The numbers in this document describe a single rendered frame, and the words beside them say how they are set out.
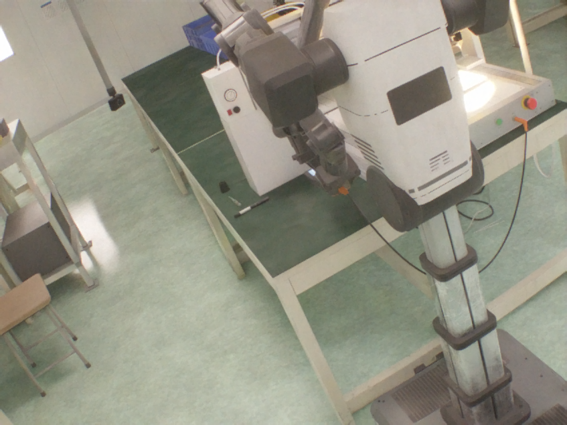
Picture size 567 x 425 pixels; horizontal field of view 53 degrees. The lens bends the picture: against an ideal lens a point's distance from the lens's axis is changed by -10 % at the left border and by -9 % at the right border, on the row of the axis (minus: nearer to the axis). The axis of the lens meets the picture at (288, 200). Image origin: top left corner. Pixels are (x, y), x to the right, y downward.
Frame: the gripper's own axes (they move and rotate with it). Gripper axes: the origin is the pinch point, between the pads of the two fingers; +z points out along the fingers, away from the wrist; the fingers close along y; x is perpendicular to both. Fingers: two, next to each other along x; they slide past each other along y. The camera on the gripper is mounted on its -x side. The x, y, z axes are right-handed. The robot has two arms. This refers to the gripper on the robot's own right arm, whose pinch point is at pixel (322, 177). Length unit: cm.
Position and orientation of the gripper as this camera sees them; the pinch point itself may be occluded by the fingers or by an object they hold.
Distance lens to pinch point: 183.9
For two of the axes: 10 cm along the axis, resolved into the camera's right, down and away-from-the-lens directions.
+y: -8.8, 4.5, -1.6
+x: 2.3, 1.0, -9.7
